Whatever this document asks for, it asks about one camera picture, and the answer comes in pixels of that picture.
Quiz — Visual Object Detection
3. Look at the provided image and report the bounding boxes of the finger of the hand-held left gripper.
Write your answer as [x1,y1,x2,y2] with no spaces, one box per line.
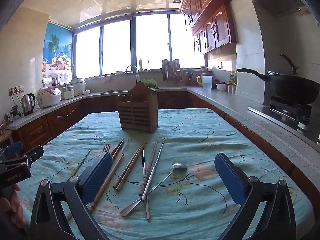
[0,145,44,173]
[0,141,24,162]

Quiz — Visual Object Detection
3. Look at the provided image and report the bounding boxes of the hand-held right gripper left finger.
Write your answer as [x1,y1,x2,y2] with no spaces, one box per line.
[29,152,113,240]

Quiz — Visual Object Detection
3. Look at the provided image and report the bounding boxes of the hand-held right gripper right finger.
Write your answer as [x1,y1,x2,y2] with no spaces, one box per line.
[214,152,297,240]

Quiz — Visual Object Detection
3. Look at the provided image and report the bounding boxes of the light wooden chopstick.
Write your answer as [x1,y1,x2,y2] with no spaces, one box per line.
[87,154,125,213]
[119,137,150,190]
[114,136,148,190]

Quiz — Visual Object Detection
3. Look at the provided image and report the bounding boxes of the dark brown chopstick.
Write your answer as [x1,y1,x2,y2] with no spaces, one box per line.
[112,141,125,160]
[110,139,124,156]

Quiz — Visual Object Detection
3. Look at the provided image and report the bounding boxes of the metal spoon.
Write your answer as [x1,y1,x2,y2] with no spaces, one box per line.
[120,162,188,217]

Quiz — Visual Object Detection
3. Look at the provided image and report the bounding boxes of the wooden utensil holder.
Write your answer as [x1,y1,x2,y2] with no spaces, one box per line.
[117,81,159,133]

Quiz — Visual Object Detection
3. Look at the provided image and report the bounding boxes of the person's left hand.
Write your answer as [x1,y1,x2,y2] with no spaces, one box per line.
[0,184,25,226]

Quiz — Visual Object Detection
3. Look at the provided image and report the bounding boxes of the wooden base cabinets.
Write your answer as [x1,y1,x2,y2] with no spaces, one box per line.
[10,90,225,150]

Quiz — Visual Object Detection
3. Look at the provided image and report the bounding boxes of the steel electric kettle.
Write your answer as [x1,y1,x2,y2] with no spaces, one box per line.
[21,93,36,116]

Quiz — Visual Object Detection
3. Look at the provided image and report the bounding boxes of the teal floral tablecloth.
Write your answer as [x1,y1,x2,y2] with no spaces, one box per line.
[19,107,315,240]

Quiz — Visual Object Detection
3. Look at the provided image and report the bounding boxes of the white and pink rice cooker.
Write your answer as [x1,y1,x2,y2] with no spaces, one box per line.
[37,87,62,108]

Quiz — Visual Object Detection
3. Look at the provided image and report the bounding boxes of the small white electric pot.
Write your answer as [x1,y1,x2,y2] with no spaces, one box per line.
[63,84,75,100]

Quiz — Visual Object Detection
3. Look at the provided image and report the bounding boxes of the large white cooker pot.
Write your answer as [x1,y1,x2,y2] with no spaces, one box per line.
[71,78,86,96]

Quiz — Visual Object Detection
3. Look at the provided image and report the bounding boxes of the gas stove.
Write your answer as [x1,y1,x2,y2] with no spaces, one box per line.
[247,96,320,136]

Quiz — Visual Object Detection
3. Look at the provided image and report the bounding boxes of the white condiment jars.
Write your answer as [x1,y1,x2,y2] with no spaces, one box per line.
[216,83,237,94]

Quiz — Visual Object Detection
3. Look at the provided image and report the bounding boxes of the clear plastic pitcher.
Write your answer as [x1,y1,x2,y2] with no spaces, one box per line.
[201,74,213,90]

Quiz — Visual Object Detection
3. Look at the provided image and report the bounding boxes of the kitchen faucet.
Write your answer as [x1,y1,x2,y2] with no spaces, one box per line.
[125,65,139,83]

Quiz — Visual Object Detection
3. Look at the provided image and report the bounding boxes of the black wok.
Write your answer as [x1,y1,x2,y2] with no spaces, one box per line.
[237,68,320,105]

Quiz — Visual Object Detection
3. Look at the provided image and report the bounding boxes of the knife rack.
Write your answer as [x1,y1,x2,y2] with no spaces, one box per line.
[161,59,181,82]

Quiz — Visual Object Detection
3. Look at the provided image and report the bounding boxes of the kitchen window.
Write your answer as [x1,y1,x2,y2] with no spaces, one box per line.
[72,12,208,79]

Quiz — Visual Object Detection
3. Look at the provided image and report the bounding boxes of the tangled cables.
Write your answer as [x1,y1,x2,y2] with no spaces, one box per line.
[0,106,22,132]

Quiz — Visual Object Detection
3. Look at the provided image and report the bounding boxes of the tropical wall poster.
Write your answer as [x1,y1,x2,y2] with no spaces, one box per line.
[42,22,75,83]

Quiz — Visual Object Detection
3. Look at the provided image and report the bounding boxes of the wooden wall cabinets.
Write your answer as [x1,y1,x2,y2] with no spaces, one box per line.
[180,0,240,55]

